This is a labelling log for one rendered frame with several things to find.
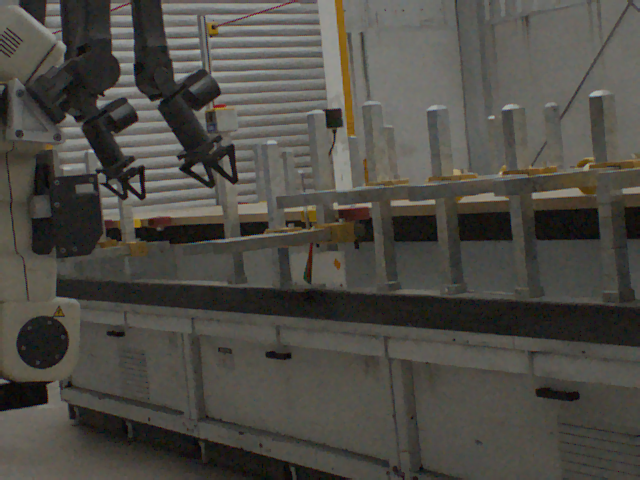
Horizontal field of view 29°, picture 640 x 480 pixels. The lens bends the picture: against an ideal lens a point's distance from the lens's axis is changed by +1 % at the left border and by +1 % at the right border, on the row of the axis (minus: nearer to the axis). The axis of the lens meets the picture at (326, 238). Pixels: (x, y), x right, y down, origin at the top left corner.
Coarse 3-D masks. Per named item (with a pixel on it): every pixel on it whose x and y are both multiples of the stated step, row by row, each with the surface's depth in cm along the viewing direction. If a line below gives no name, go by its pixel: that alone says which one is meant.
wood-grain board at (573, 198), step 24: (552, 192) 307; (576, 192) 291; (624, 192) 263; (144, 216) 498; (192, 216) 420; (216, 216) 403; (240, 216) 390; (264, 216) 378; (288, 216) 366; (336, 216) 345
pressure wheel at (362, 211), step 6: (342, 210) 320; (348, 210) 319; (354, 210) 319; (360, 210) 320; (366, 210) 321; (342, 216) 321; (348, 216) 320; (354, 216) 319; (360, 216) 320; (366, 216) 321; (354, 222) 322; (354, 246) 323
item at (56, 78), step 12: (48, 72) 233; (60, 72) 232; (36, 84) 226; (48, 84) 230; (60, 84) 231; (72, 84) 232; (36, 96) 227; (48, 96) 227; (60, 96) 230; (72, 96) 233; (48, 108) 228; (60, 108) 230; (60, 120) 229
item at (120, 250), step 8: (104, 248) 418; (112, 248) 419; (120, 248) 420; (128, 248) 422; (152, 248) 427; (160, 248) 428; (168, 248) 430; (80, 256) 413; (88, 256) 414; (96, 256) 416; (104, 256) 417; (112, 256) 419
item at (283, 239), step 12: (324, 228) 317; (360, 228) 322; (228, 240) 303; (240, 240) 303; (252, 240) 305; (264, 240) 307; (276, 240) 309; (288, 240) 310; (300, 240) 312; (312, 240) 314; (216, 252) 301; (228, 252) 301
